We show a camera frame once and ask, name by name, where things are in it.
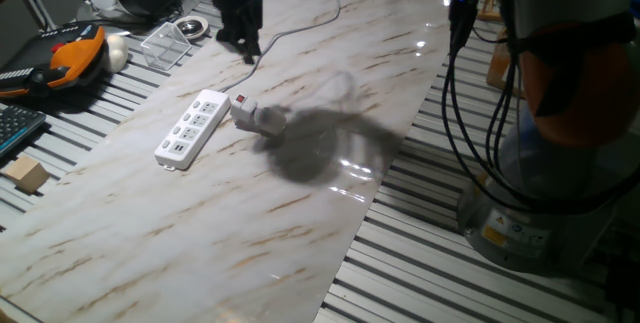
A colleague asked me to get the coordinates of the white tape roll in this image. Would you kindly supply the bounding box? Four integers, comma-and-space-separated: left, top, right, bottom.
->
173, 14, 211, 41

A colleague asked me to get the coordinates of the white plug adapter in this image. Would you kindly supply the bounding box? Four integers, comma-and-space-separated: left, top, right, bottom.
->
229, 93, 288, 139

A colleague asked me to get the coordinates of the orange black teach pendant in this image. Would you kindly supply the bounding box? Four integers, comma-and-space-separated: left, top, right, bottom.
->
0, 21, 108, 100

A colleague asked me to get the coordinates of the marble pattern board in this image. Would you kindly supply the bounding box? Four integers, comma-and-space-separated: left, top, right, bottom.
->
0, 0, 451, 323

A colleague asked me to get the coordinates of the black keyboard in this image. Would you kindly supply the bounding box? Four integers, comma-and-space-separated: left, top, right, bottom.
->
0, 104, 48, 160

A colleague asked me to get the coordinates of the light wooden block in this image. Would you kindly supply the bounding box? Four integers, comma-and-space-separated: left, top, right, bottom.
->
3, 154, 51, 195

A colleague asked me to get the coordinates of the grey power strip cable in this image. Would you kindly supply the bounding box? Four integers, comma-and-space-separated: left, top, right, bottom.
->
218, 0, 343, 94

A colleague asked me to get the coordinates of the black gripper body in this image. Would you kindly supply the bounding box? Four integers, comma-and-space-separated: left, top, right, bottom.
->
206, 0, 265, 35

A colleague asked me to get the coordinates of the clear plastic box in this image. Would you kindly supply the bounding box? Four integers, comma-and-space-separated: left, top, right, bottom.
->
140, 21, 193, 72

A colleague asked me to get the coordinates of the white rounded object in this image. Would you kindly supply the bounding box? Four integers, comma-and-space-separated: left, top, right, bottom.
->
101, 33, 130, 75

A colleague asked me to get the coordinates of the wooden rack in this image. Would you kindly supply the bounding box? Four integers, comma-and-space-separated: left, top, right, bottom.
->
484, 36, 524, 98

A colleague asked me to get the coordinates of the white power strip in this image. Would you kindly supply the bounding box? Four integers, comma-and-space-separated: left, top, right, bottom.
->
153, 88, 233, 172

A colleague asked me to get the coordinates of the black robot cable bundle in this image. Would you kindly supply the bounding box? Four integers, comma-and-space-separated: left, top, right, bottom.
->
440, 0, 640, 215

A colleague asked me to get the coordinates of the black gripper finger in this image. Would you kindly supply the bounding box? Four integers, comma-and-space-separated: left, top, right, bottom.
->
215, 26, 240, 45
238, 31, 263, 66

